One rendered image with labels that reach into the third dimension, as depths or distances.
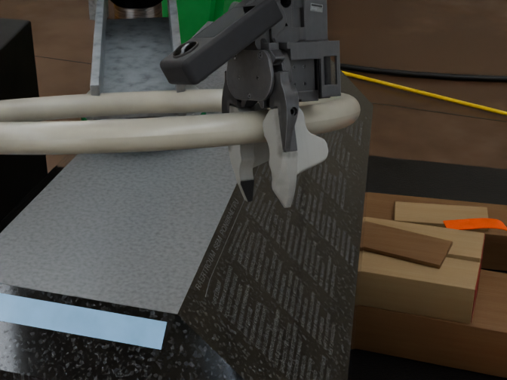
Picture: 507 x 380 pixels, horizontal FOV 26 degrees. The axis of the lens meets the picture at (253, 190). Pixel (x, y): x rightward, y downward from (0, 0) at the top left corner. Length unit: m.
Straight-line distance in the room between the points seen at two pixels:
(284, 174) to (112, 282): 0.62
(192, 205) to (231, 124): 0.75
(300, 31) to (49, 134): 0.25
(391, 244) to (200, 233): 1.05
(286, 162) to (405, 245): 1.67
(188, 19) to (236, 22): 2.54
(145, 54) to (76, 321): 0.40
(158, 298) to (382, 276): 1.11
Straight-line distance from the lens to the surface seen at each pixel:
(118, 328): 1.52
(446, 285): 2.55
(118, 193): 1.77
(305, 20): 1.03
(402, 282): 2.56
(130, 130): 0.97
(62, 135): 0.98
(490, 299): 2.69
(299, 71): 1.02
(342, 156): 2.14
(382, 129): 3.72
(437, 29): 4.55
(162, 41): 1.67
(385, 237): 2.67
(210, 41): 0.96
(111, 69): 1.58
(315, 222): 1.91
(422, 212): 3.00
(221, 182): 1.79
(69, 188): 1.80
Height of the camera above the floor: 1.72
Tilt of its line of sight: 31 degrees down
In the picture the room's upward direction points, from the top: straight up
